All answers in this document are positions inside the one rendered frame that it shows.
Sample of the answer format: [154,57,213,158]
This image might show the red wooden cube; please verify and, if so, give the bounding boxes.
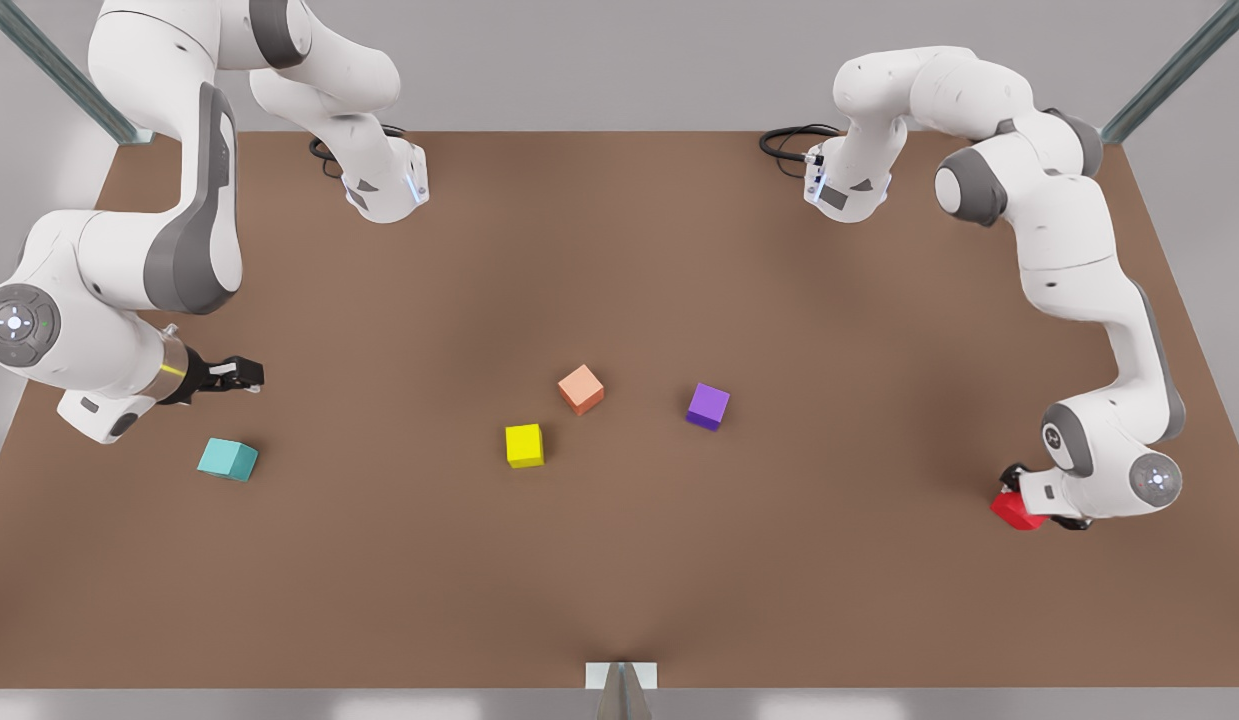
[990,488,1048,531]

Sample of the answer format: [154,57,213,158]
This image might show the teal wooden cube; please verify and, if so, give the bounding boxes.
[197,438,260,483]

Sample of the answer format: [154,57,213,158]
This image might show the yellow wooden cube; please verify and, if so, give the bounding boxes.
[505,423,545,469]

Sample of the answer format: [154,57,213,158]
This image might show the orange wooden cube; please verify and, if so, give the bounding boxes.
[557,364,606,416]

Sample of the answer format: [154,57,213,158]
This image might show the purple wooden cube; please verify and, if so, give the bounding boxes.
[685,383,731,432]

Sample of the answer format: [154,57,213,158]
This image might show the black cable loop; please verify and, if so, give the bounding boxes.
[759,124,844,181]
[309,124,408,181]

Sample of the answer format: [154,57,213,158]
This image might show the silver frame post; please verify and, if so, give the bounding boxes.
[1101,0,1239,147]
[586,661,658,720]
[0,0,152,147]

